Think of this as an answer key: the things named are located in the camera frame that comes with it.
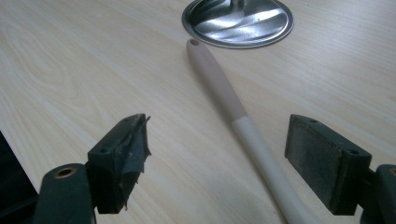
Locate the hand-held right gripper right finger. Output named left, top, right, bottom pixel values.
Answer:
left=284, top=113, right=374, bottom=217

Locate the beige and white utensil handle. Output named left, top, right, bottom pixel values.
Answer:
left=185, top=38, right=325, bottom=224

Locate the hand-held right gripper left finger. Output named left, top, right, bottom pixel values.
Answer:
left=86, top=113, right=152, bottom=215

